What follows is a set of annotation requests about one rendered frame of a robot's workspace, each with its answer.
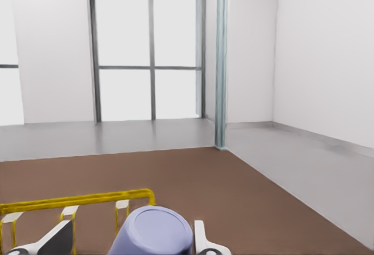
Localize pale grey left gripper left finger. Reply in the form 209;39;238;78
5;219;74;255

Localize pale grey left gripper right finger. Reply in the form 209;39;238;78
193;220;231;255

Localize lavender cup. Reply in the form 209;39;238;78
108;206;194;255

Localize yellow wire cup holder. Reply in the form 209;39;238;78
0;188;156;255

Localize silver frame post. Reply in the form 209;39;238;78
214;0;229;151

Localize grey window frame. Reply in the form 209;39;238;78
0;0;207;123

